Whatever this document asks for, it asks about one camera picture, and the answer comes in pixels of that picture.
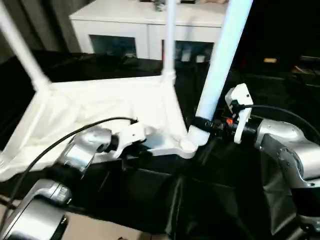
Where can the white plastic table top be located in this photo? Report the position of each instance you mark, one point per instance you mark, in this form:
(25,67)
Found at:
(87,100)

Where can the white plastic table leg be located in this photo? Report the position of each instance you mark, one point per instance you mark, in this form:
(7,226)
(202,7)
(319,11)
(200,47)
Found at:
(170,37)
(225,50)
(22,50)

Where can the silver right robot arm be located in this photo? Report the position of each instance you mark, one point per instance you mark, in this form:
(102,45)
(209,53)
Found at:
(280,135)

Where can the black table mat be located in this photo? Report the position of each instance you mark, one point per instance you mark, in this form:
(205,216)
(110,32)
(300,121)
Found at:
(175,195)

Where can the white jar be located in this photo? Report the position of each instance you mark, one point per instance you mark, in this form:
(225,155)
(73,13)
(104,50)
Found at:
(201,58)
(186,56)

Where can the small yellow label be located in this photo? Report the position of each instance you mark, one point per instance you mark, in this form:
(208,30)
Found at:
(270,60)

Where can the white sideboard cabinet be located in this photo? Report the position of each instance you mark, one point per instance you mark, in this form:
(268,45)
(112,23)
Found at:
(112,22)

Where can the grey pleated curtain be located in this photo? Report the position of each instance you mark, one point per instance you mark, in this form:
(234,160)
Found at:
(50,25)

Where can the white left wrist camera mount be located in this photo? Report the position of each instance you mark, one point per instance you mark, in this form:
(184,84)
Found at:
(132,132)

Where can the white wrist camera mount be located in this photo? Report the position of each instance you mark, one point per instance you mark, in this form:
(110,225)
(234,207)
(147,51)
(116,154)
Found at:
(240,93)
(132,132)

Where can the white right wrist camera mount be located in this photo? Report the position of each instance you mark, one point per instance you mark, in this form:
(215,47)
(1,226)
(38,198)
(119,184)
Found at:
(240,93)

